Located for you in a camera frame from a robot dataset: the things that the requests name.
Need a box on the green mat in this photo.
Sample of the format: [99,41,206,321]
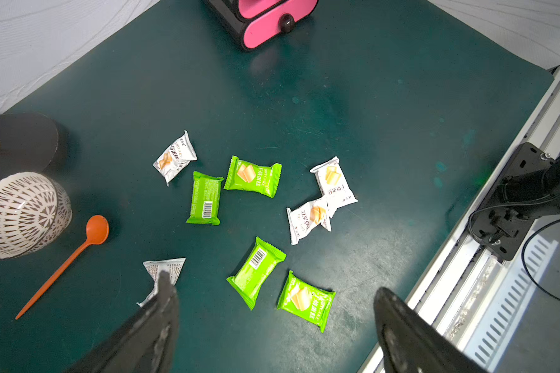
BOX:
[0,1,553,372]

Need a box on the white patterned small bowl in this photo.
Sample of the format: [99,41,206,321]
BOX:
[0,172,72,260]

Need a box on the white cookie pack lower right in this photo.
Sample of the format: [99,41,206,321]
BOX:
[310,156,358,218]

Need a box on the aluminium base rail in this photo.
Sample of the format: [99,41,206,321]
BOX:
[356,62,560,373]

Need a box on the white cookie pack top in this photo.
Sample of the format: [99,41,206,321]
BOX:
[153,131,198,186]

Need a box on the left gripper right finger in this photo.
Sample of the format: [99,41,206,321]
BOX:
[373,288,485,373]

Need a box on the white cookie pack lower left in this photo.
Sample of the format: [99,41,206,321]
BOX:
[286,197,331,246]

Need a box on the green cookie pack bottom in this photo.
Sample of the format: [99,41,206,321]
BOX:
[277,270,336,333]

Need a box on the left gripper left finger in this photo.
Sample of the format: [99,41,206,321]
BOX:
[67,271,179,372]

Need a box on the green cookie pack barcode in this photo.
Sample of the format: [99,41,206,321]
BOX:
[226,237,286,310]

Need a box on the brown metal hook stand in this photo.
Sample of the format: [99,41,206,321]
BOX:
[0,113,63,181]

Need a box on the white cookie pack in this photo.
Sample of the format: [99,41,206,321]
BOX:
[286,197,331,246]
[310,156,358,218]
[137,257,187,309]
[153,131,198,186]

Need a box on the orange spoon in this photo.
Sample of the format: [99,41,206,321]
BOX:
[15,215,110,320]

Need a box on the black pink drawer cabinet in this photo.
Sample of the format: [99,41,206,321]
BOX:
[204,0,319,51]

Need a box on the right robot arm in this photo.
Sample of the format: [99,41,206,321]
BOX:
[496,142,560,219]

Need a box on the white vented cable duct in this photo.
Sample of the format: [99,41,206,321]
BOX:
[459,235,559,372]

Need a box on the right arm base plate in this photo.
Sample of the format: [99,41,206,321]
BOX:
[468,142,555,261]

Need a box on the green cookie pack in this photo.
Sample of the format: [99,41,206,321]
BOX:
[277,270,336,333]
[186,171,224,226]
[223,155,282,198]

